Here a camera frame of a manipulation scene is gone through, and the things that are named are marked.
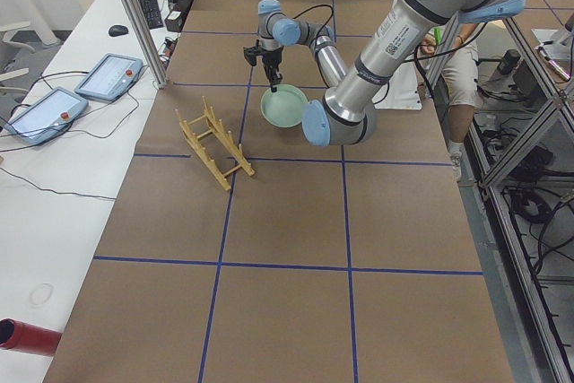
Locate grey office chair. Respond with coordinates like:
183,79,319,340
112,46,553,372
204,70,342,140
0,19,32,97

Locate aluminium frame post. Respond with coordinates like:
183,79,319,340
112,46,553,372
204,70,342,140
121,0,168,89

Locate blue tape grid lines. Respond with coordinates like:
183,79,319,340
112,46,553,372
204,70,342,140
91,0,574,383

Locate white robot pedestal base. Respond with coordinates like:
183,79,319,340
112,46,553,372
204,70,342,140
372,63,422,110

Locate black keyboard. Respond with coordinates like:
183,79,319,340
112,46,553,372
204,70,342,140
137,0,163,29

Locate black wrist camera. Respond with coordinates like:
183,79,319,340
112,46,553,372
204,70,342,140
243,44,265,67

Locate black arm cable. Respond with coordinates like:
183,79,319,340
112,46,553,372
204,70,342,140
268,4,336,88

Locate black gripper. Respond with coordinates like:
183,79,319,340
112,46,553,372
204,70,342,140
261,48,283,93

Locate aluminium frame rack right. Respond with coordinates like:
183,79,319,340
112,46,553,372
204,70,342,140
470,8,573,382

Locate black pendant cable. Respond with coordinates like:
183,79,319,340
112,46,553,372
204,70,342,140
0,70,140,201

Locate black computer mouse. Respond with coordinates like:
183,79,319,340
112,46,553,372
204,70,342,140
108,24,129,38

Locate white desk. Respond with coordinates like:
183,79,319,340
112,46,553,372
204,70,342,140
0,0,207,383

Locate far teach pendant tablet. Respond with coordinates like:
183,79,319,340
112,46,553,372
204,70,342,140
74,53,144,101

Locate teach pendant tablet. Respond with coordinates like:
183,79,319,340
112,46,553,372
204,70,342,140
74,53,144,101
5,87,88,145

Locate light green plate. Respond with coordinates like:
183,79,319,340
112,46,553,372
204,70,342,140
260,84,308,128

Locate black box on desk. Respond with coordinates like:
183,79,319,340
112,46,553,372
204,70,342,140
164,0,193,33

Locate near teach pendant tablet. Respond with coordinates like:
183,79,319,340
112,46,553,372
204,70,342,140
5,87,88,145

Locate person in beige shorts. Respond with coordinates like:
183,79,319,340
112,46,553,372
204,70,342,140
442,23,479,181

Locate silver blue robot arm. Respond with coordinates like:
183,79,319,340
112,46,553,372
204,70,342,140
243,0,526,146

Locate wooden dish rack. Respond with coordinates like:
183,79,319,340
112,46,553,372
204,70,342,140
175,98,256,191

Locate red cylinder tube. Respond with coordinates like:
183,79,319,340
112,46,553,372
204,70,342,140
1,318,62,356

